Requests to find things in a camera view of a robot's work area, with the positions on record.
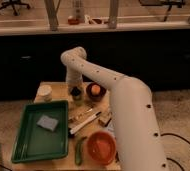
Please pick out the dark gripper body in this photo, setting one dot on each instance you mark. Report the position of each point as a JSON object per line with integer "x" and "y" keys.
{"x": 76, "y": 92}

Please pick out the green translucent cup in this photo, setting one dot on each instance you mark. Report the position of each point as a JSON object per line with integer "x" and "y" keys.
{"x": 78, "y": 100}

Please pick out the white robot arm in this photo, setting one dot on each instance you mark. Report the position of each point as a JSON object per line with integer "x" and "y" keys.
{"x": 135, "y": 125}

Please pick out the orange ball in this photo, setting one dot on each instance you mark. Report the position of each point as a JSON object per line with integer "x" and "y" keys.
{"x": 95, "y": 90}

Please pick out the dark brown bowl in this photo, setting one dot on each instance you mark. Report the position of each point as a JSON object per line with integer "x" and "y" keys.
{"x": 95, "y": 98}

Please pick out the white cup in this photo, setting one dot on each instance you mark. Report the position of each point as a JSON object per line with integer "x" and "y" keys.
{"x": 45, "y": 92}

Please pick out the wooden block brush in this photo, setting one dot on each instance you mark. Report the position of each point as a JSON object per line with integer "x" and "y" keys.
{"x": 104, "y": 119}

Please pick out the grey sponge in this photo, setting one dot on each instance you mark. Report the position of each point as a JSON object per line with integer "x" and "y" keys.
{"x": 47, "y": 122}

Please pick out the green plastic tray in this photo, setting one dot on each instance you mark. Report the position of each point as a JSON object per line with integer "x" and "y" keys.
{"x": 33, "y": 142}

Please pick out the orange bowl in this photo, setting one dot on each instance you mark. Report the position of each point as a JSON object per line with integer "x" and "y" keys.
{"x": 101, "y": 147}

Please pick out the red object on floor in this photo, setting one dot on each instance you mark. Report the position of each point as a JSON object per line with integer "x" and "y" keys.
{"x": 73, "y": 21}

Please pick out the black office chair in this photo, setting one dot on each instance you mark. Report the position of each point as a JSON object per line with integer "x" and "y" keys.
{"x": 13, "y": 3}

